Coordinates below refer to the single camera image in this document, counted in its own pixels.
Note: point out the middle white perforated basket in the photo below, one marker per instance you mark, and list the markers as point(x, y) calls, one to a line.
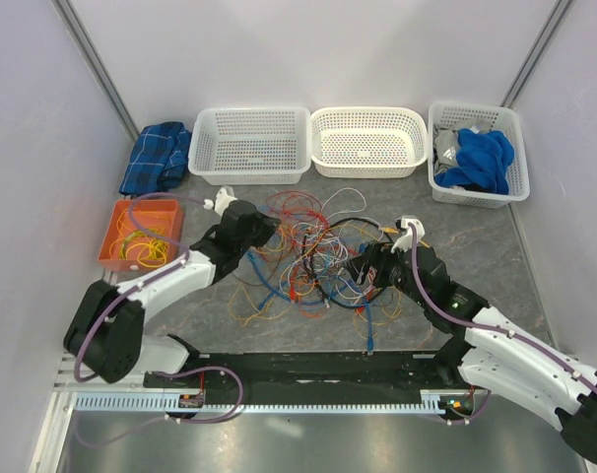
point(368, 141)

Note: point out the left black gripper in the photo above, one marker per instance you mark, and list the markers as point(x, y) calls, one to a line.
point(267, 230)

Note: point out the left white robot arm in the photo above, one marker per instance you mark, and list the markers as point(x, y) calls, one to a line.
point(106, 334)

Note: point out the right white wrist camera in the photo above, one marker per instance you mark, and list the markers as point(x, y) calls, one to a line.
point(410, 230)

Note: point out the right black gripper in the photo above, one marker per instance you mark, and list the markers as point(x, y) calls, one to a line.
point(377, 254)

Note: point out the white perforated basket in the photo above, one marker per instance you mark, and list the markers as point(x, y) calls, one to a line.
point(251, 145)
point(368, 141)
point(503, 120)

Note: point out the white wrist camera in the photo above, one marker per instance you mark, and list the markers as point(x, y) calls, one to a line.
point(410, 230)
point(223, 199)

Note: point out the light blue cable duct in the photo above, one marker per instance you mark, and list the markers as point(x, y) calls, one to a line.
point(176, 403)

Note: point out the blue towel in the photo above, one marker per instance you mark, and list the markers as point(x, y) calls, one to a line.
point(483, 161)

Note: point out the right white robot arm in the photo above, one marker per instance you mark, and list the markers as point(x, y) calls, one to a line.
point(485, 348)

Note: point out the grey cloth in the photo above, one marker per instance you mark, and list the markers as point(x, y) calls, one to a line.
point(445, 142)

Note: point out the orange plastic tray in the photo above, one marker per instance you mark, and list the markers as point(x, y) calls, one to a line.
point(141, 236)

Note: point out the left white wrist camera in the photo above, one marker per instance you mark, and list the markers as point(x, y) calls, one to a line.
point(223, 199)

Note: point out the right white perforated basket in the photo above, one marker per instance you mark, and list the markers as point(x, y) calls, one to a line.
point(503, 120)

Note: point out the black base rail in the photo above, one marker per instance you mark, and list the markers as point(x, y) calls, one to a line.
point(311, 377)

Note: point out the blue plaid cloth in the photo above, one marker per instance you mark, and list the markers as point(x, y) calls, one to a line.
point(158, 160)

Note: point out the left white perforated basket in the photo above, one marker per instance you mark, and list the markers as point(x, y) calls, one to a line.
point(251, 145)

